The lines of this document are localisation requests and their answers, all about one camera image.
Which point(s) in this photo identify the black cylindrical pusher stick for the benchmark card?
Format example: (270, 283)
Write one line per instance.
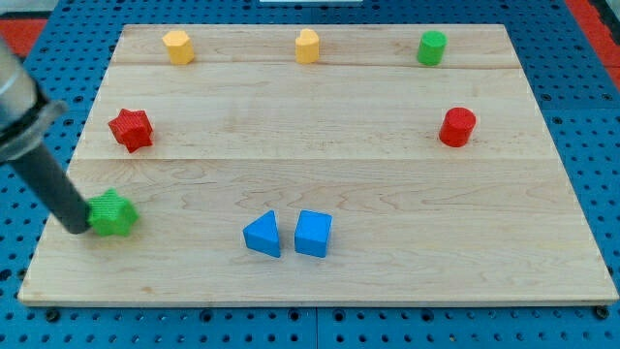
(47, 179)

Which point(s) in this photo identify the green star block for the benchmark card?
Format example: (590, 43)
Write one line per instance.
(111, 214)

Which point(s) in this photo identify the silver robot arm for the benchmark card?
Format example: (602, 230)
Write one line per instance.
(26, 113)

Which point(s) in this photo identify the red star block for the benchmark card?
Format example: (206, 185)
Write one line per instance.
(132, 129)

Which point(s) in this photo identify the blue triangle block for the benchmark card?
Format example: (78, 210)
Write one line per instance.
(262, 235)

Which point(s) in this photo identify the yellow hexagon block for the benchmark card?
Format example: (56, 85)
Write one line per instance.
(179, 47)

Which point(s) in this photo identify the blue cube block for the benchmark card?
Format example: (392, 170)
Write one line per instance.
(312, 233)

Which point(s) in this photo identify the wooden board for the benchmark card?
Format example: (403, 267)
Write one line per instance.
(245, 129)

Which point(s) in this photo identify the yellow heart block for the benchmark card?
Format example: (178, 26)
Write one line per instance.
(307, 46)

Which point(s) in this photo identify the green cylinder block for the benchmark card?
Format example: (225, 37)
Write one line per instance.
(431, 47)

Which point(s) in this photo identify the red cylinder block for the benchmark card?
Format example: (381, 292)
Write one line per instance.
(457, 127)

